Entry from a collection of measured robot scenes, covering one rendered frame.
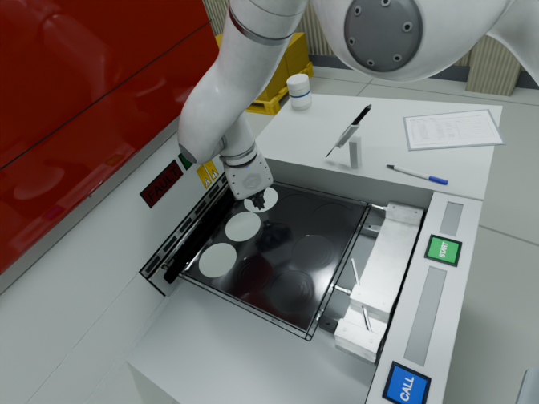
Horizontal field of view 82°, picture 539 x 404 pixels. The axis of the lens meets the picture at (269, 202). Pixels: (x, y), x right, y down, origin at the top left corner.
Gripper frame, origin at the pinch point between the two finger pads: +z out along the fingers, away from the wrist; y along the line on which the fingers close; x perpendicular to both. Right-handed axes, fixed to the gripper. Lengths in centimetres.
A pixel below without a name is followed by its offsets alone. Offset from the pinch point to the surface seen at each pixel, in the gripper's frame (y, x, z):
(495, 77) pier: 206, 90, 82
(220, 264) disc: -15.7, -8.4, 5.9
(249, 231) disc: -5.6, -2.8, 5.8
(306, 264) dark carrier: 2.7, -19.6, 6.0
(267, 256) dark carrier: -4.4, -12.6, 5.8
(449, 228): 30.2, -31.3, 0.3
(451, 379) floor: 41, -42, 96
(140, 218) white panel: -25.9, -0.5, -11.8
